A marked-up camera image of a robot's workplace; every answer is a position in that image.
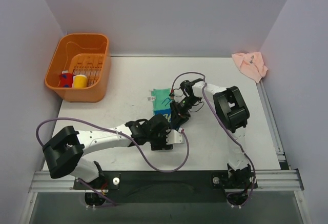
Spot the green blue yellow towel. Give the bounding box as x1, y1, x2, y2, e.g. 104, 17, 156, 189
147, 88, 180, 130

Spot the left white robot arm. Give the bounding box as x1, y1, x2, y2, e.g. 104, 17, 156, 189
43, 114, 183, 189

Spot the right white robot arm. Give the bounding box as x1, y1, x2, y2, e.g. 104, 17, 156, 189
170, 78, 253, 188

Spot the pink crumpled towel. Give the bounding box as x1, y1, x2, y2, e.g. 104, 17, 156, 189
232, 52, 268, 84

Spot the yellow rolled towel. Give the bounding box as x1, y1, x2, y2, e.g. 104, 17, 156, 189
72, 74, 88, 88

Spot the orange plastic basket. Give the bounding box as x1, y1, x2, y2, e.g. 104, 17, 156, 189
45, 33, 111, 103

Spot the red rolled towel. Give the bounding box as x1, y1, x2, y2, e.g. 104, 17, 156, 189
59, 71, 74, 88

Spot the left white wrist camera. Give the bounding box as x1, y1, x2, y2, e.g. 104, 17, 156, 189
166, 130, 185, 145

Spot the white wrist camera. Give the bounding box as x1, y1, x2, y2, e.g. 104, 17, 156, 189
169, 89, 177, 101
166, 130, 185, 145

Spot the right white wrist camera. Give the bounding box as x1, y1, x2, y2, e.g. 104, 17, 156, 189
169, 89, 177, 101

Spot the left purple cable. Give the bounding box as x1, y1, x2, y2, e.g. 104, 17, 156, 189
35, 117, 191, 208

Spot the purple cable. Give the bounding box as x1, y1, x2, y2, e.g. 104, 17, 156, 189
35, 117, 191, 208
171, 72, 257, 207

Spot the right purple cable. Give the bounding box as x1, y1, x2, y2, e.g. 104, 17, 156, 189
171, 72, 257, 207

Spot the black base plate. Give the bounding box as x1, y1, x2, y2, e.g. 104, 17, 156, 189
77, 176, 256, 205

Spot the aluminium frame rail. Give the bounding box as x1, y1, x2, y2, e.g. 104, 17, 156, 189
29, 170, 304, 193

